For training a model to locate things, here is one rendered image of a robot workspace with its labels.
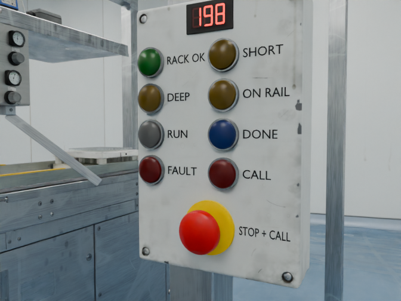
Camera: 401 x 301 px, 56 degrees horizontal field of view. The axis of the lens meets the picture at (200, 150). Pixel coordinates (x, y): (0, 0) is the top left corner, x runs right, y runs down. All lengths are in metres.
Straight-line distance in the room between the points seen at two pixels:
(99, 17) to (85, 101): 1.05
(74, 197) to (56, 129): 4.19
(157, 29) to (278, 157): 0.18
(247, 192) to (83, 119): 4.82
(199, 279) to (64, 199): 0.79
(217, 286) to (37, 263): 0.84
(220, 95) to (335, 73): 1.18
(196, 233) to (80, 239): 1.01
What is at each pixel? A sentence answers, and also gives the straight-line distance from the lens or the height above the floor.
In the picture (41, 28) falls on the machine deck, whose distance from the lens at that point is 1.12.
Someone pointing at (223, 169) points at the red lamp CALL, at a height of 0.93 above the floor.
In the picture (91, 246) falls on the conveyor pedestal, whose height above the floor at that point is 0.57.
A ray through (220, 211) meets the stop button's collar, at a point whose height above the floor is 0.89.
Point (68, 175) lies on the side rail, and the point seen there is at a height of 0.83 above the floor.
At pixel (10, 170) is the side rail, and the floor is 0.83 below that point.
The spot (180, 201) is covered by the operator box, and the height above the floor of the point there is 0.89.
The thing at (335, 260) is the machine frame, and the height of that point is 0.47.
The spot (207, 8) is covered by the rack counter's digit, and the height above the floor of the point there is 1.07.
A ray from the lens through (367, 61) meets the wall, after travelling 4.16.
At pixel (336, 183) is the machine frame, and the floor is 0.77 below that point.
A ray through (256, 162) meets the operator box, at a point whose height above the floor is 0.93.
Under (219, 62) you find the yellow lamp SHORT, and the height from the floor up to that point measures 1.02.
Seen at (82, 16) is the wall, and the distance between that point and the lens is 5.32.
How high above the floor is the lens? 0.96
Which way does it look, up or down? 3 degrees down
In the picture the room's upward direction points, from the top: straight up
